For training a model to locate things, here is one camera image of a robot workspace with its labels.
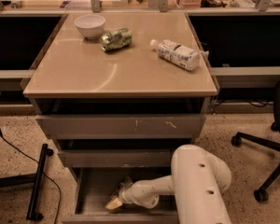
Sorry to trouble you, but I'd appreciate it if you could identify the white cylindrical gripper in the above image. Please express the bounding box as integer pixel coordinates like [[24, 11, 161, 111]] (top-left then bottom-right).
[[105, 176, 160, 211]]

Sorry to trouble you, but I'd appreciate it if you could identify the green 7up can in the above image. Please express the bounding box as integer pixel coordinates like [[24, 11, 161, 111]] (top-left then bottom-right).
[[111, 182, 127, 202]]

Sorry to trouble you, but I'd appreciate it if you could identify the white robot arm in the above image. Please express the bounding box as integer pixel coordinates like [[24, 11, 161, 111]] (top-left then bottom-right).
[[105, 145, 231, 224]]

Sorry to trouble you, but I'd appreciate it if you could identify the bottom grey drawer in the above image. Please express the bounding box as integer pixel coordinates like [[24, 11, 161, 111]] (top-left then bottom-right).
[[62, 168, 179, 224]]

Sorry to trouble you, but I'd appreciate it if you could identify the grey drawer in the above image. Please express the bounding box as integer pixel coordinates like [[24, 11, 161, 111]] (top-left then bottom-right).
[[36, 98, 205, 140], [58, 138, 191, 168], [62, 168, 179, 224]]

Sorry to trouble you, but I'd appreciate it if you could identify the middle grey drawer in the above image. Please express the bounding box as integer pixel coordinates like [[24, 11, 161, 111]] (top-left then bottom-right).
[[58, 138, 191, 168]]

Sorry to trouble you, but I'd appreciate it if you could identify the top grey drawer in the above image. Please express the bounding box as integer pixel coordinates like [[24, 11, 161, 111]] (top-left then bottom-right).
[[36, 98, 205, 140]]

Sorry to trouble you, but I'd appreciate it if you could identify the grey drawer cabinet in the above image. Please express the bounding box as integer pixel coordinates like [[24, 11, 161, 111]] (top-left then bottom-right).
[[22, 12, 218, 224]]

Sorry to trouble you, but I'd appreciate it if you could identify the crushed green soda can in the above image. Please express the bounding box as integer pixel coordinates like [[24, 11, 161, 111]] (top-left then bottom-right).
[[100, 28, 133, 52]]

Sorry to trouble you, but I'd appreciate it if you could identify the black floor stand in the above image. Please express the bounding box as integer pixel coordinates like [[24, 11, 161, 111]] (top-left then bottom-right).
[[0, 144, 53, 221]]

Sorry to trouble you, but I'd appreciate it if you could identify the clear plastic water bottle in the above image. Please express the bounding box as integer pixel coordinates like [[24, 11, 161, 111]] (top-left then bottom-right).
[[149, 39, 200, 71]]

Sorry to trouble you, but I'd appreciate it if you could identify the white ceramic bowl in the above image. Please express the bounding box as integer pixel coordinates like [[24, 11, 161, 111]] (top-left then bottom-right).
[[74, 14, 105, 39]]

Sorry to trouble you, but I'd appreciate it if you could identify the black office chair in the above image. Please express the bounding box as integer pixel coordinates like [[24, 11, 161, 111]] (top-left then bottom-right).
[[231, 80, 280, 203]]

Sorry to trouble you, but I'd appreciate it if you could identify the black cable on floor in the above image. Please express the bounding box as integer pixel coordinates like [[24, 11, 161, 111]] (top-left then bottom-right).
[[0, 116, 63, 224]]

